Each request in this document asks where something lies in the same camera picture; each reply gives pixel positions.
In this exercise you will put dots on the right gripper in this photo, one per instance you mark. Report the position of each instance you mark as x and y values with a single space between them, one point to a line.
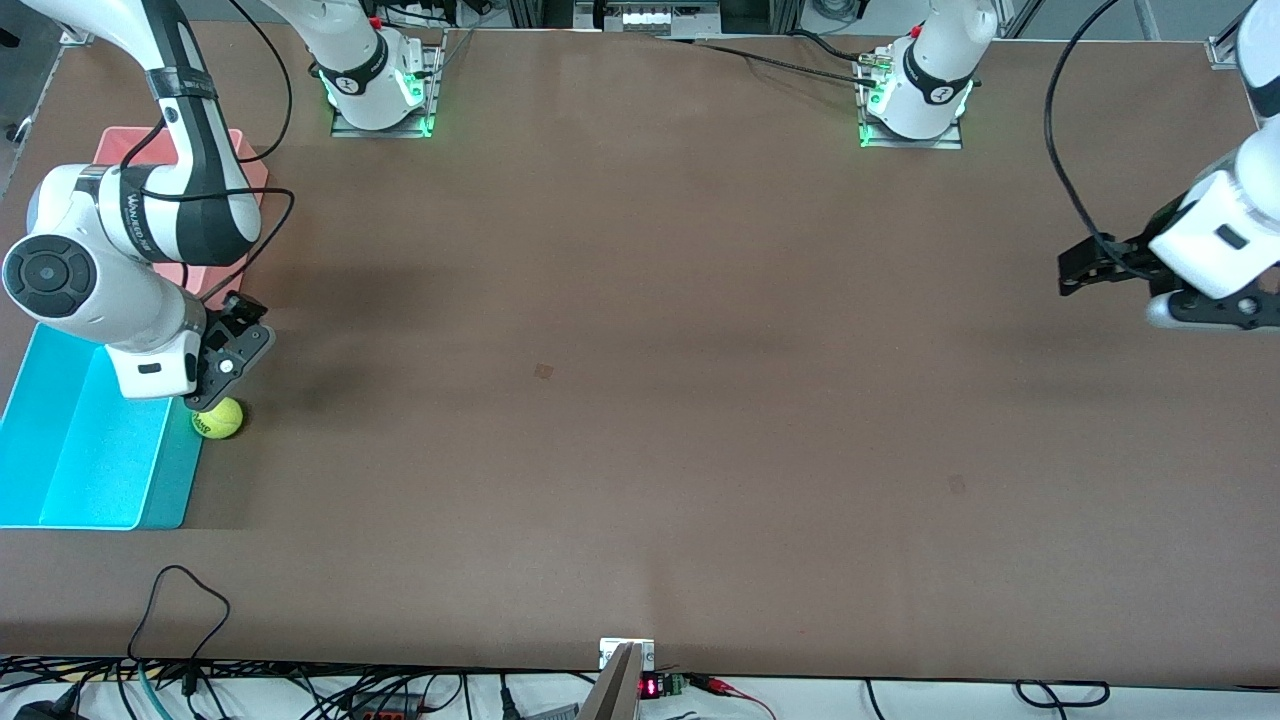
245 311

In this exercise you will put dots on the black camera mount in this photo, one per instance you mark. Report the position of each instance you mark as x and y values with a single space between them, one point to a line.
1205 305
248 338

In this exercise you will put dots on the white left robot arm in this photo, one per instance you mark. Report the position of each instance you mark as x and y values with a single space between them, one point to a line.
940 60

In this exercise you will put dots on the pink plastic bin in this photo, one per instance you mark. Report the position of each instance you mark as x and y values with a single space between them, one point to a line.
118 148

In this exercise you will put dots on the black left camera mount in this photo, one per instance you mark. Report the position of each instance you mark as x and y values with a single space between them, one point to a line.
1205 305

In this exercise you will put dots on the aluminium table corner bracket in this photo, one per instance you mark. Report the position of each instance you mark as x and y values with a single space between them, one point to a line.
1215 52
75 32

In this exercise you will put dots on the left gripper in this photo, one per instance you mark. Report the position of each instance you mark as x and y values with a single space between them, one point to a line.
1136 251

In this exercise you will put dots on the grey camera pole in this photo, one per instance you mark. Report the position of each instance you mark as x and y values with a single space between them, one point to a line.
612 695

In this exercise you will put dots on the red LED display module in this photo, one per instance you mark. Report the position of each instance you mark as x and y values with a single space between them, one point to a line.
652 687

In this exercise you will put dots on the yellow tennis ball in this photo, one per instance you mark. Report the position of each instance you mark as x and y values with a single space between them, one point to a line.
220 422

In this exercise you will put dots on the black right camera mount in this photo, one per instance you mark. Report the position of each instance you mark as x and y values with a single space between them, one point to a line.
248 338

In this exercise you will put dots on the white power strip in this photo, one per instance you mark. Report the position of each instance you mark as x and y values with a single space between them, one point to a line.
660 18

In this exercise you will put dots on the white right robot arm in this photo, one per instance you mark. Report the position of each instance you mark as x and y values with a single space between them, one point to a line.
100 295

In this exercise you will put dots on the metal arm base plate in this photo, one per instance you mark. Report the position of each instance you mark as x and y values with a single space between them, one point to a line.
955 142
436 95

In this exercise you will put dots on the silver camera clamp bracket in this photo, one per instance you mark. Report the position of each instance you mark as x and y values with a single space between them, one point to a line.
612 652

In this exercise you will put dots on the red alligator clip lead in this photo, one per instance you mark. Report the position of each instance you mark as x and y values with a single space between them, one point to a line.
725 688

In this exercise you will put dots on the blue plastic bin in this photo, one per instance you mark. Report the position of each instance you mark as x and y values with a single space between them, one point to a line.
80 470

